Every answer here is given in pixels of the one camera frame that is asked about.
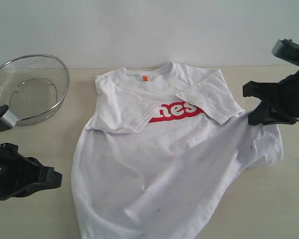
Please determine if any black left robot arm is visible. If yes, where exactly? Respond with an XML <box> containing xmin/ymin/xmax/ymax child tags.
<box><xmin>0</xmin><ymin>143</ymin><xmax>62</xmax><ymax>201</ymax></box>

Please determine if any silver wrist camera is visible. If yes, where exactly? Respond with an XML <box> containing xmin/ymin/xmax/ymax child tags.
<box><xmin>272</xmin><ymin>39</ymin><xmax>299</xmax><ymax>67</ymax></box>
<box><xmin>0</xmin><ymin>105</ymin><xmax>18</xmax><ymax>132</ymax></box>

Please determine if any white t-shirt red lettering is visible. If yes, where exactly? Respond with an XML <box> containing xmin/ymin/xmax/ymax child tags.
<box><xmin>71</xmin><ymin>62</ymin><xmax>283</xmax><ymax>239</ymax></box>

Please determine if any metal wire mesh basket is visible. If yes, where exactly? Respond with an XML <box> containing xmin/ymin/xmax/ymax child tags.
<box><xmin>0</xmin><ymin>54</ymin><xmax>70</xmax><ymax>126</ymax></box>

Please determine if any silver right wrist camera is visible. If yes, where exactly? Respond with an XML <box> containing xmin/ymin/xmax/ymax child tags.
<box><xmin>272</xmin><ymin>39</ymin><xmax>299</xmax><ymax>67</ymax></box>

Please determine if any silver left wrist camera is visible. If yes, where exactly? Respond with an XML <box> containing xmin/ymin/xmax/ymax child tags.
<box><xmin>0</xmin><ymin>105</ymin><xmax>18</xmax><ymax>132</ymax></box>

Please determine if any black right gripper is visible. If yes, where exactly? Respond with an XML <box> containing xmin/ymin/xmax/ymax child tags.
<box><xmin>242</xmin><ymin>71</ymin><xmax>299</xmax><ymax>125</ymax></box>

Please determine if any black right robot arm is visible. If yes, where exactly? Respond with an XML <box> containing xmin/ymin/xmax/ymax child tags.
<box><xmin>243</xmin><ymin>71</ymin><xmax>299</xmax><ymax>125</ymax></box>

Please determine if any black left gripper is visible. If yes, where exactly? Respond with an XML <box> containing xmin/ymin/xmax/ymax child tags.
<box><xmin>0</xmin><ymin>143</ymin><xmax>62</xmax><ymax>201</ymax></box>

